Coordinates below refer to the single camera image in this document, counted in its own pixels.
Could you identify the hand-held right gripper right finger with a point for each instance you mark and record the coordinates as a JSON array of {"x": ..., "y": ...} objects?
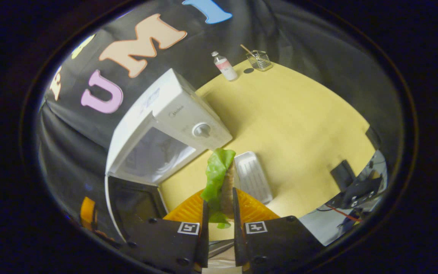
[{"x": 272, "y": 243}]

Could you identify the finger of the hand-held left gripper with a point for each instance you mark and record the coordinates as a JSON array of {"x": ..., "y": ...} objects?
[{"x": 88, "y": 213}]

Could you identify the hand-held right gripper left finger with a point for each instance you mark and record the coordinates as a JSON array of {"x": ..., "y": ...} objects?
[{"x": 165, "y": 243}]

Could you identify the lettuce sandwich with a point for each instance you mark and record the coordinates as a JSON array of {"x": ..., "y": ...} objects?
[{"x": 217, "y": 171}]

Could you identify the white microwave oven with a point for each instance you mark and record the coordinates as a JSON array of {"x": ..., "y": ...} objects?
[{"x": 177, "y": 110}]

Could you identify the black backdrop cloth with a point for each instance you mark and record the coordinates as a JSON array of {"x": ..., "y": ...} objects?
[{"x": 74, "y": 152}]

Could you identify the white plastic tray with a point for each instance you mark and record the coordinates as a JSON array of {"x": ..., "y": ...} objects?
[{"x": 255, "y": 179}]

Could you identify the black table clamp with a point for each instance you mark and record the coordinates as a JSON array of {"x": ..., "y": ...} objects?
[{"x": 342, "y": 175}]

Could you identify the small black bottle cap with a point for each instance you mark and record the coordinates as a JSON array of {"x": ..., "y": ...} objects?
[{"x": 248, "y": 70}]

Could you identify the small pink label bottle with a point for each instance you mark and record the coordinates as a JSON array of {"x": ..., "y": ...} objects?
[{"x": 226, "y": 67}]

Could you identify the square glass cup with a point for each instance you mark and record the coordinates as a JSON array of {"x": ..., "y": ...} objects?
[{"x": 261, "y": 61}]

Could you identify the wooden stick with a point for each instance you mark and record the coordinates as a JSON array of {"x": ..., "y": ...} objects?
[{"x": 246, "y": 48}]

